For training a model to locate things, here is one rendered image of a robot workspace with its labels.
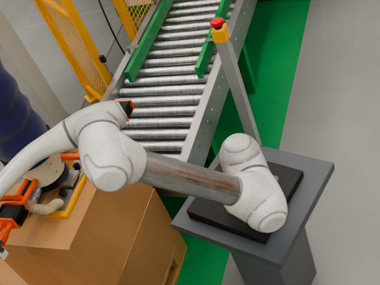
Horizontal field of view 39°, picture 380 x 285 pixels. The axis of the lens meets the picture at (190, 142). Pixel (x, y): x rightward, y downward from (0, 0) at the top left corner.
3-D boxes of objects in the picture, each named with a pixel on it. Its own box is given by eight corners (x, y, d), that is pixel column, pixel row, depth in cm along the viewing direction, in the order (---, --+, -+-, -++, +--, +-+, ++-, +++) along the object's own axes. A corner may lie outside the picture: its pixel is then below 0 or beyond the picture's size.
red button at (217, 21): (213, 24, 263) (211, 17, 260) (227, 22, 260) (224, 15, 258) (210, 32, 259) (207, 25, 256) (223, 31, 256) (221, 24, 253)
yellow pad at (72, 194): (79, 154, 234) (74, 147, 230) (99, 154, 230) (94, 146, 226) (46, 218, 212) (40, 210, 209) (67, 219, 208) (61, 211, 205)
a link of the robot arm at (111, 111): (60, 108, 166) (64, 135, 156) (112, 83, 165) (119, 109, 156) (80, 135, 175) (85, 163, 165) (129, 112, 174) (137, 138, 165)
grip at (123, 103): (117, 108, 231) (113, 100, 227) (135, 108, 227) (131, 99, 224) (111, 122, 225) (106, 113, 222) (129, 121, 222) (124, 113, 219)
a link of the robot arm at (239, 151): (258, 156, 214) (249, 118, 199) (275, 188, 201) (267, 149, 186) (220, 171, 214) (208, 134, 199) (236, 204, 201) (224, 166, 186)
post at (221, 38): (255, 156, 331) (213, 24, 263) (266, 156, 328) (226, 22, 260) (254, 164, 326) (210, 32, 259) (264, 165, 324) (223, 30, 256)
